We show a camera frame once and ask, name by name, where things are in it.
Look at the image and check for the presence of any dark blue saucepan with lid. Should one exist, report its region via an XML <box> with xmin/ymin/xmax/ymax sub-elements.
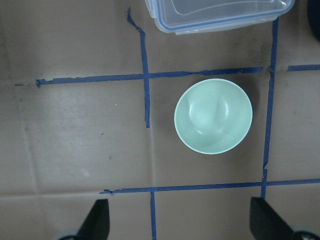
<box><xmin>307</xmin><ymin>0</ymin><xmax>320</xmax><ymax>40</ymax></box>

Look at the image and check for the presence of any light green bowl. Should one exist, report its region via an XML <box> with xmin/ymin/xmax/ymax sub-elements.
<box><xmin>174</xmin><ymin>78</ymin><xmax>253</xmax><ymax>155</ymax></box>

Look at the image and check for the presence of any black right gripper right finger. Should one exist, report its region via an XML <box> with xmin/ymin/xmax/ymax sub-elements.
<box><xmin>249</xmin><ymin>197</ymin><xmax>299</xmax><ymax>240</ymax></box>

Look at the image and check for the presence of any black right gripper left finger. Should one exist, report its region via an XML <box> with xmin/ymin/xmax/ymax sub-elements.
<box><xmin>76</xmin><ymin>199</ymin><xmax>110</xmax><ymax>240</ymax></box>

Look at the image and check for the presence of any clear plastic food container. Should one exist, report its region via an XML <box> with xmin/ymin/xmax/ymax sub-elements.
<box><xmin>145</xmin><ymin>0</ymin><xmax>295</xmax><ymax>35</ymax></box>

